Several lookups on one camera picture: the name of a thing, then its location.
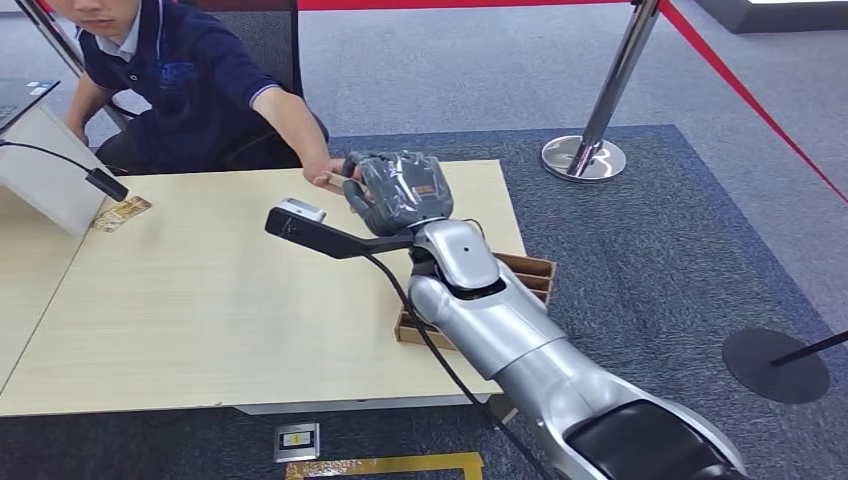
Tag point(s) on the person's left hand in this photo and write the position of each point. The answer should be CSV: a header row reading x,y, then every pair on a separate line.
x,y
323,173

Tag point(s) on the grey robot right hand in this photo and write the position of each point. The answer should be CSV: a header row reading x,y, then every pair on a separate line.
x,y
404,192

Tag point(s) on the brown card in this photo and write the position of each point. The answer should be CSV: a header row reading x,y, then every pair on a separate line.
x,y
335,179

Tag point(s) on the gold patterned card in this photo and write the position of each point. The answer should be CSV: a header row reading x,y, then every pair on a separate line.
x,y
122,213

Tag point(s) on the person's left forearm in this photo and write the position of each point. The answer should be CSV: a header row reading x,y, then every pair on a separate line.
x,y
295,126

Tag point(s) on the person's right forearm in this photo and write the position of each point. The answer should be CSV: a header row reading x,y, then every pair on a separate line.
x,y
83,109

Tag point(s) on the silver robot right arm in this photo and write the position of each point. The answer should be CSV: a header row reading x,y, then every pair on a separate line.
x,y
530,358

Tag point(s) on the brown cardboard card holder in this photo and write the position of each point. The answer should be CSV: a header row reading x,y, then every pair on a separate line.
x,y
532,268

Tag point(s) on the person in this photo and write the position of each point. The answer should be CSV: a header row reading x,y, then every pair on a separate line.
x,y
192,86

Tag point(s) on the black mesh office chair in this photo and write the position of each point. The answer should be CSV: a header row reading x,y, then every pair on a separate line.
x,y
268,40

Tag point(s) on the red barrier belt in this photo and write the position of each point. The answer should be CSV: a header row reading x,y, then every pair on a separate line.
x,y
748,96
464,4

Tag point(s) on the silver floor socket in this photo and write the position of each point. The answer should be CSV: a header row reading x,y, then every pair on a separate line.
x,y
296,442

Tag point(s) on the yellow floor tape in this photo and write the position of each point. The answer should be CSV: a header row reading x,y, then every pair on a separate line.
x,y
397,465

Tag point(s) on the white box stand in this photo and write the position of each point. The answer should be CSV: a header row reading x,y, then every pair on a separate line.
x,y
46,175

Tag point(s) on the black laptop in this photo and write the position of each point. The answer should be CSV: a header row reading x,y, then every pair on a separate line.
x,y
16,96

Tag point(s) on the dark grey platform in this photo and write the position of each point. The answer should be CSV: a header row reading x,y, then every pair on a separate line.
x,y
762,20

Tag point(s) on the black stanchion with round base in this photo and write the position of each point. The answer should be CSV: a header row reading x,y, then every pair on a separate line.
x,y
768,374

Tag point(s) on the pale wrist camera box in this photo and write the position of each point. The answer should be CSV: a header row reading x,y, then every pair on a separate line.
x,y
301,209

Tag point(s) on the black camera bracket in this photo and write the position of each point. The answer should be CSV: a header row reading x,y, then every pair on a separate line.
x,y
331,240

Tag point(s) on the grey metal table frame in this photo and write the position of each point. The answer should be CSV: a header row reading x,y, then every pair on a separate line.
x,y
344,404

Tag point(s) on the chrome stanchion post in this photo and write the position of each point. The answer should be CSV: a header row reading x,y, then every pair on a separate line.
x,y
616,73

